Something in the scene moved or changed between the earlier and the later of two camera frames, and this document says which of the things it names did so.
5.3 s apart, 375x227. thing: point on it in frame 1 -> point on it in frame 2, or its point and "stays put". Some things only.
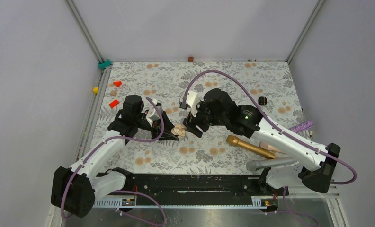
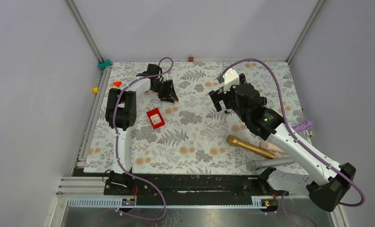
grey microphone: [253, 165] stays put
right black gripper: [191, 122] -> [218, 96]
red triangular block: [118, 84] stays put
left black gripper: [166, 121] -> [172, 96]
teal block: [102, 65] stays put
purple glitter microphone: [301, 126] stays put
